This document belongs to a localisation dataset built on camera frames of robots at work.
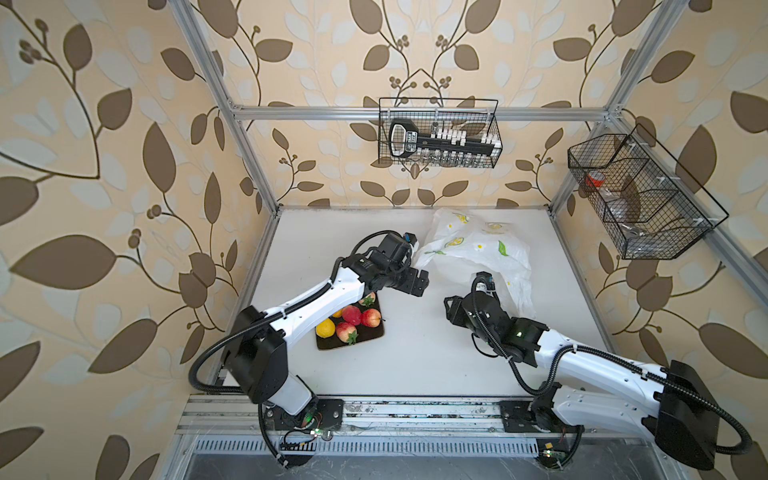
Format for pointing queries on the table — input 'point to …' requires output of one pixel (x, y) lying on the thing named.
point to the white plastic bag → (468, 242)
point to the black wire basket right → (651, 208)
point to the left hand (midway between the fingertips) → (417, 275)
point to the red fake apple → (371, 317)
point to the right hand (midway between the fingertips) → (450, 306)
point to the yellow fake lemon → (326, 328)
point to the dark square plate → (365, 334)
